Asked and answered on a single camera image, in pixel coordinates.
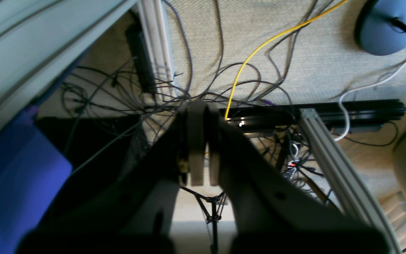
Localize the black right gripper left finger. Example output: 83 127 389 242
16 100 207 254

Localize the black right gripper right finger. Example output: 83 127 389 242
208 106 390 254

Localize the silver aluminium extrusion leg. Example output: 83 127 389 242
298 108 402 254

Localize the black aluminium extrusion bar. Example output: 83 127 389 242
227 99 406 134

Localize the black power strip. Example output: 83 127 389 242
125 23 157 95

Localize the blue round stand base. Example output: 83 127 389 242
354 0 406 56

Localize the white cable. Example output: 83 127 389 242
333 49 406 141

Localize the yellow cable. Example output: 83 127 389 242
224 0 350 121

